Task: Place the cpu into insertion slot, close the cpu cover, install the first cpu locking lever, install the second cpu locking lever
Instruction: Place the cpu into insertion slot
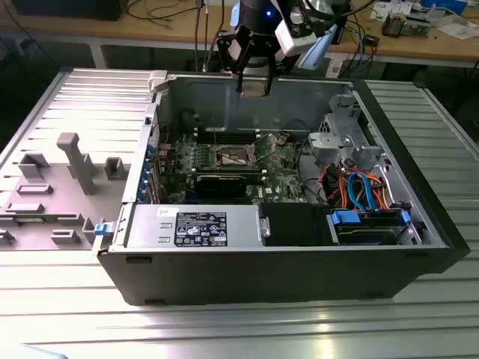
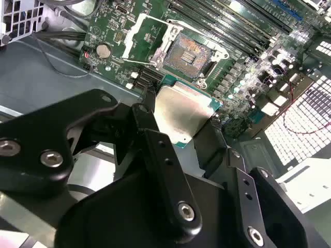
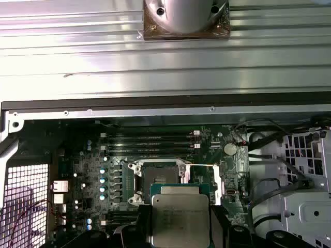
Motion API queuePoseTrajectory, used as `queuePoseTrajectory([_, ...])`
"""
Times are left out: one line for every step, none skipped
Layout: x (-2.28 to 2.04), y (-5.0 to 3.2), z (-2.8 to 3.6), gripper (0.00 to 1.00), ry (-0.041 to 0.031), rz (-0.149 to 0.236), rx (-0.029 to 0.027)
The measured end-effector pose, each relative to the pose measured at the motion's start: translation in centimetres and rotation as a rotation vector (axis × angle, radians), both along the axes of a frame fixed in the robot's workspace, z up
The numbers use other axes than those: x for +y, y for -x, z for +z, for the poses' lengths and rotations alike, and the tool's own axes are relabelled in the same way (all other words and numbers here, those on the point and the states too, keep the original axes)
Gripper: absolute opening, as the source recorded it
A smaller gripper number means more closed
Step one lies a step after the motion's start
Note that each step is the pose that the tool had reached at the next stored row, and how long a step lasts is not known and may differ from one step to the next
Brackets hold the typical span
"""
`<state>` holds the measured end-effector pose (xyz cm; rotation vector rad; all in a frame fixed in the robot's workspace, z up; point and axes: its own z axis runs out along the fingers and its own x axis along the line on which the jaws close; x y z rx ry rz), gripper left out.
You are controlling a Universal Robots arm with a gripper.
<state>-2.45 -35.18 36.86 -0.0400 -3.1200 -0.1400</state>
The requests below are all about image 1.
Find copper finned heatsink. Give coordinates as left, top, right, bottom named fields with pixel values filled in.
left=381, top=10, right=406, bottom=38

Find black graphics card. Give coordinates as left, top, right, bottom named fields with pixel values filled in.
left=193, top=174, right=248, bottom=200

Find orange wire bundle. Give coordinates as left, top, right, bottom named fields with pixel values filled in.
left=336, top=170, right=393, bottom=211

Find red wire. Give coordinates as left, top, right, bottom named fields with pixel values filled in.
left=317, top=164, right=338, bottom=206

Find blue desk cable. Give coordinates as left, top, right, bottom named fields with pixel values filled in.
left=351, top=22, right=370, bottom=67

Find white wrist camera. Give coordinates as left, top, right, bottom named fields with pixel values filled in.
left=274, top=10, right=318, bottom=58

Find wooden desk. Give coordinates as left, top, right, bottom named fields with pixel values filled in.
left=0, top=0, right=479, bottom=70

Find grey metal drive cage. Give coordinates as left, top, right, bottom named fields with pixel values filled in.
left=308, top=93, right=392, bottom=177

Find black upright box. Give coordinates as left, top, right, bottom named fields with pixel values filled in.
left=332, top=16, right=350, bottom=46

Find black open PC case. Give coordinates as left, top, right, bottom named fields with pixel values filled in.
left=91, top=69, right=472, bottom=307

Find white printed papers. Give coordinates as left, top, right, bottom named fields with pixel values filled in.
left=370, top=1, right=397, bottom=22

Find metal socket cover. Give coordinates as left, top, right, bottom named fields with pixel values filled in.
left=249, top=132, right=281, bottom=164

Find white paper sheets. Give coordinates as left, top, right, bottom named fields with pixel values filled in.
left=436, top=20, right=479, bottom=41

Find black plastic shroud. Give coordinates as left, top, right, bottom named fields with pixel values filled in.
left=260, top=203, right=332, bottom=248

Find large black box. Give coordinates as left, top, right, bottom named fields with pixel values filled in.
left=10, top=0, right=124, bottom=22

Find black wire loop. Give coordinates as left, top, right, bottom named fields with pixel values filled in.
left=294, top=138, right=327, bottom=206

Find green RAM stick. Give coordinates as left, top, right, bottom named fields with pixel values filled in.
left=14, top=215, right=61, bottom=225

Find white label sheet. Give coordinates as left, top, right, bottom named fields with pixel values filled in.
left=324, top=55, right=346, bottom=79

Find CPU with silver top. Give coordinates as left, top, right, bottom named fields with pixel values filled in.
left=239, top=84, right=269, bottom=99

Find green motherboard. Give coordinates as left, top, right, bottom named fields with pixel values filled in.
left=156, top=130, right=311, bottom=205

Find metal locking lever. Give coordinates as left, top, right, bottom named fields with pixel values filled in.
left=248, top=131, right=272, bottom=147
left=210, top=118, right=220, bottom=153

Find grey parts rack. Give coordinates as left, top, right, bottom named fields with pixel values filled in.
left=0, top=132, right=132, bottom=251

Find black RAM slot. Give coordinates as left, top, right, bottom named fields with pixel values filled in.
left=194, top=170, right=266, bottom=179
left=193, top=163, right=267, bottom=172
left=196, top=136, right=260, bottom=146
left=195, top=129, right=260, bottom=138

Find blue wire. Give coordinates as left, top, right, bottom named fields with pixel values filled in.
left=347, top=171, right=367, bottom=211
left=359, top=170, right=379, bottom=214

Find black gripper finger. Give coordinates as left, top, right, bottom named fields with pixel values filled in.
left=216, top=25, right=256, bottom=93
left=260, top=37, right=301, bottom=95

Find grey power supply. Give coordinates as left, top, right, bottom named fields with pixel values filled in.
left=125, top=204, right=263, bottom=250

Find hard disk in blue carrier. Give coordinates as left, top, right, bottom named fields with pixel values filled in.
left=327, top=209, right=412, bottom=247

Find CPU socket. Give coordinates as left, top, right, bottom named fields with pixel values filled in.
left=210, top=143, right=260, bottom=168

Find grey electronic device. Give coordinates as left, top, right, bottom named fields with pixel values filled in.
left=403, top=13, right=431, bottom=38

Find black camera cable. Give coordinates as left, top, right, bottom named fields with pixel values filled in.
left=303, top=0, right=377, bottom=20

